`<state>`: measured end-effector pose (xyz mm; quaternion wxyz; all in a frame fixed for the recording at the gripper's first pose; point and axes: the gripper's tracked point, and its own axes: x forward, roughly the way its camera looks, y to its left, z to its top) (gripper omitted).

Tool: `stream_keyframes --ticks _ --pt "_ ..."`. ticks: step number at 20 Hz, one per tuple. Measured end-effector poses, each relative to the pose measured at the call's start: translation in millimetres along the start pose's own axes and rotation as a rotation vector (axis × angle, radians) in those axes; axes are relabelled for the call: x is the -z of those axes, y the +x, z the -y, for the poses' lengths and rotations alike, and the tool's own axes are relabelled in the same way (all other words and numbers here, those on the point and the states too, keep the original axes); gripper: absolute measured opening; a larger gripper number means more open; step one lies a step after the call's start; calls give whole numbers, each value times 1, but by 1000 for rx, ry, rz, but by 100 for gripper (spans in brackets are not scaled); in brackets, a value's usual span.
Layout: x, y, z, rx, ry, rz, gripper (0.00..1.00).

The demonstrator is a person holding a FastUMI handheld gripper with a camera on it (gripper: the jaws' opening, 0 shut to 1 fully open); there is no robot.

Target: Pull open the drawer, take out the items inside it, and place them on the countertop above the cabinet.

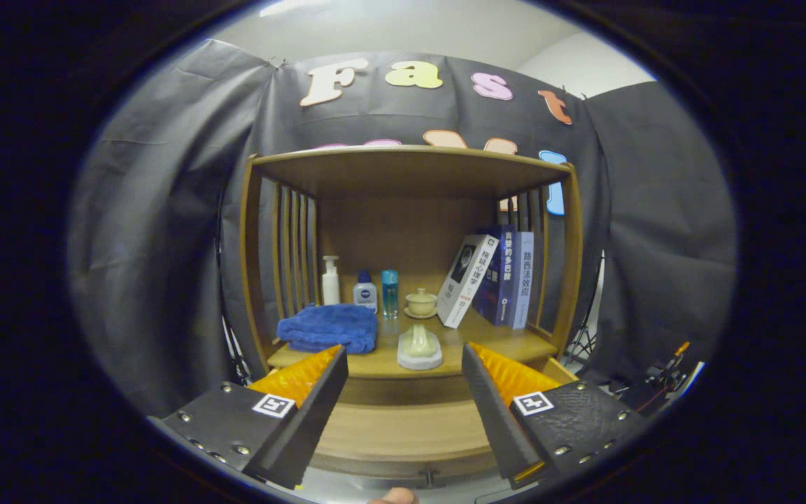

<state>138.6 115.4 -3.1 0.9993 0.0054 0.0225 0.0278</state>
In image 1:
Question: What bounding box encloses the pale green ceramic ornament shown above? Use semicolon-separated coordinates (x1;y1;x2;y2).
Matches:
397;323;444;371

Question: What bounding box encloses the white bottle with blue cap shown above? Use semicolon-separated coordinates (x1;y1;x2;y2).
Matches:
353;270;379;314

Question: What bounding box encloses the folded blue towel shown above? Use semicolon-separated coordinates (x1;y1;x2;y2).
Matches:
276;303;379;354

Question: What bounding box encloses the white pump bottle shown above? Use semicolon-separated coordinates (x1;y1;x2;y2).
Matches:
322;255;341;306

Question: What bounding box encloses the light blue book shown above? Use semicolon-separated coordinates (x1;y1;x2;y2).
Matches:
511;232;535;330

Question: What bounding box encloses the cream lidded teacup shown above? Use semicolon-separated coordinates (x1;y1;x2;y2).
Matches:
404;288;439;320

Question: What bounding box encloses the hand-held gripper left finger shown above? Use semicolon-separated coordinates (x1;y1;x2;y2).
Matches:
148;344;350;491

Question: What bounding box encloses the black backdrop cloth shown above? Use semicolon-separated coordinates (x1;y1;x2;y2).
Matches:
67;38;738;417

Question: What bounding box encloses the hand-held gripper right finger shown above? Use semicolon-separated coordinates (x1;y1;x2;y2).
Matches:
461;342;649;489

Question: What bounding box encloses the dark blue book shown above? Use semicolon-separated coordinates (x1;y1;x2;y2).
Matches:
473;225;517;327

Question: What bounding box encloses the white book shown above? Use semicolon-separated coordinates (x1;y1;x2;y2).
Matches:
437;234;500;329

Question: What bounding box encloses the teal glass bottle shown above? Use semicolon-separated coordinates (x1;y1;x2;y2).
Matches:
381;269;400;319

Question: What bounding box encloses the wooden countertop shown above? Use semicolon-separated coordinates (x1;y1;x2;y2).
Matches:
267;308;559;380

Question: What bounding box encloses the black tripod stand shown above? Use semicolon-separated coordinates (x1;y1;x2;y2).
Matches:
564;255;607;368
218;203;253;386

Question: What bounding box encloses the black and orange gripper device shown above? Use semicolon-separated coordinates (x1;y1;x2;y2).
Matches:
644;341;692;393

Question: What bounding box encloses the wooden cabinet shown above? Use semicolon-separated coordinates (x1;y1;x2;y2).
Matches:
240;145;584;405

